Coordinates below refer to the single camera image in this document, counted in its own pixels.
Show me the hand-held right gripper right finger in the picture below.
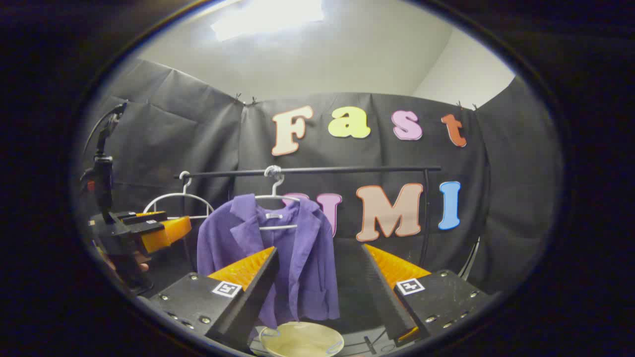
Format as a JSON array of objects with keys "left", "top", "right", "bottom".
[{"left": 361, "top": 243, "right": 492, "bottom": 348}]

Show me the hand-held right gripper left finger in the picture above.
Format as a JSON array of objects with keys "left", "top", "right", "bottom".
[{"left": 149, "top": 246, "right": 280, "bottom": 354}]

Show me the purple jacket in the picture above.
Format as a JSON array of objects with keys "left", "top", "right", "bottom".
[{"left": 197, "top": 193, "right": 340, "bottom": 329}]

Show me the cream laundry hamper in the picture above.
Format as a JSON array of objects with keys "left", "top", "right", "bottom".
[{"left": 258, "top": 321, "right": 345, "bottom": 357}]

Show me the white clothes hanger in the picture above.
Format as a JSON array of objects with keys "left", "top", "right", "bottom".
[
  {"left": 143, "top": 171, "right": 215, "bottom": 221},
  {"left": 254, "top": 165, "right": 301, "bottom": 232}
]

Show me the black clothes rack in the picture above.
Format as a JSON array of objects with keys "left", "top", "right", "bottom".
[{"left": 174, "top": 166, "right": 443, "bottom": 271}]

